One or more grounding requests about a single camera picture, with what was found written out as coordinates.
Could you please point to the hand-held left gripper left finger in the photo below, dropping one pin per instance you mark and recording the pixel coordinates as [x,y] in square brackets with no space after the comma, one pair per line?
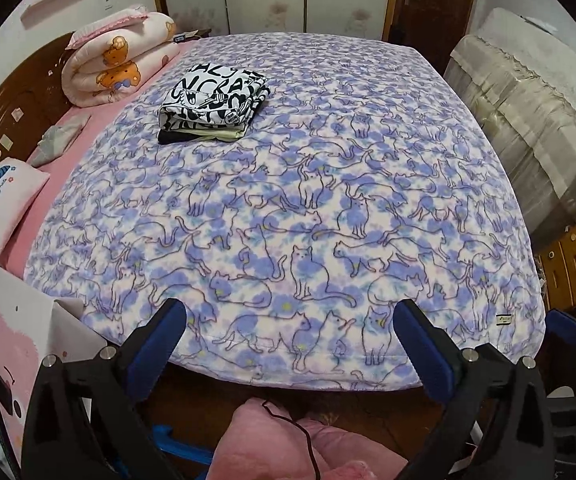
[160,345]

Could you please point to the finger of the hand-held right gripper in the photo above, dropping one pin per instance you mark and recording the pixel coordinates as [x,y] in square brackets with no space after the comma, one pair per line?
[570,327]

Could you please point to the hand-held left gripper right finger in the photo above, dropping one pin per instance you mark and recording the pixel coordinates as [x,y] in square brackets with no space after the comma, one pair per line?
[425,355]

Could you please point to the white black printed jacket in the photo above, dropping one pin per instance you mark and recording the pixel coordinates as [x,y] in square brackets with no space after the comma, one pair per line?
[213,92]

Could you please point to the white plastic object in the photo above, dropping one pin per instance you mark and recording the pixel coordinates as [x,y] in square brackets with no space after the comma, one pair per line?
[560,392]

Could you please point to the person's pink clothing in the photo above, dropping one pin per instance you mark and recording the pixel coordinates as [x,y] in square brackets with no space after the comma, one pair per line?
[268,445]

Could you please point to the pink white box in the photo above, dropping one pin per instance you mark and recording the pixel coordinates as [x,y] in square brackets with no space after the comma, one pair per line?
[13,320]

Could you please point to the purple cat print blanket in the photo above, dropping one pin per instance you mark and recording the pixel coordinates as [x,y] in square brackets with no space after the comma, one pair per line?
[293,185]

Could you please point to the small pink pillow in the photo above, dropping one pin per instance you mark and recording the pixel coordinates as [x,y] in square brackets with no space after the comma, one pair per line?
[3,200]

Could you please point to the folded green black garment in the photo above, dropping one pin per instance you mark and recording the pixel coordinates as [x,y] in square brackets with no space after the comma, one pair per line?
[218,133]

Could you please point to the beige covered furniture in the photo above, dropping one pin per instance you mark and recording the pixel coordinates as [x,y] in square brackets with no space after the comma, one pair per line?
[518,110]

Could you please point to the pink bed sheet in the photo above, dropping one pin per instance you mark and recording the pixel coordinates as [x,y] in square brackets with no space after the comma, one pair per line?
[93,125]

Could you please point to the grey white cloth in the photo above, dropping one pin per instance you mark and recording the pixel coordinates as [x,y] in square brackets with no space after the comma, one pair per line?
[55,140]

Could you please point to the wooden headboard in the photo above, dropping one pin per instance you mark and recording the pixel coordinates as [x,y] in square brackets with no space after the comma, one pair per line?
[23,100]

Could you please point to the rolled pink bear quilt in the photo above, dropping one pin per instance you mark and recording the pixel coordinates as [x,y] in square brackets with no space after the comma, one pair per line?
[118,60]

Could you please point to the white lace cloth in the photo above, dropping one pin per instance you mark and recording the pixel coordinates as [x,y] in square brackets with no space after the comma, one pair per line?
[543,40]

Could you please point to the dark bedside items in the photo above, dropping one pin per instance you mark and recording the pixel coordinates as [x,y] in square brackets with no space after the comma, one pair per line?
[188,36]

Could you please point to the brown wooden door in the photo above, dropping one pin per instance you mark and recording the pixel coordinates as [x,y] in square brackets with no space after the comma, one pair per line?
[433,0]

